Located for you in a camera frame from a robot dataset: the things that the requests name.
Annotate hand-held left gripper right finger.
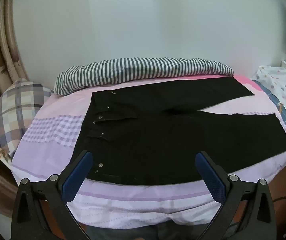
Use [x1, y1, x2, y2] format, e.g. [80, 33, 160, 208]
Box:
[195, 151, 277, 240]

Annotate plaid pillow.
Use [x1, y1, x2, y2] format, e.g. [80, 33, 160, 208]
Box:
[0, 78, 55, 165]

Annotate black pants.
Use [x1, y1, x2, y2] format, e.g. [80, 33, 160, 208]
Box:
[77, 76, 286, 187]

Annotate grey striped blanket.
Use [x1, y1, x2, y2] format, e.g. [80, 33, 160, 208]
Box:
[54, 57, 234, 97]

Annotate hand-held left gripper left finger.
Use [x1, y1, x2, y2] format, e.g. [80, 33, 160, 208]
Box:
[12, 150, 93, 240]

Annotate wooden rattan headboard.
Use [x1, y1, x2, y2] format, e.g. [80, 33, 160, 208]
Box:
[0, 0, 33, 218]

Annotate pink and purple bed sheet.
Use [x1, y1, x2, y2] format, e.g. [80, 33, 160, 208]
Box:
[9, 74, 286, 230]

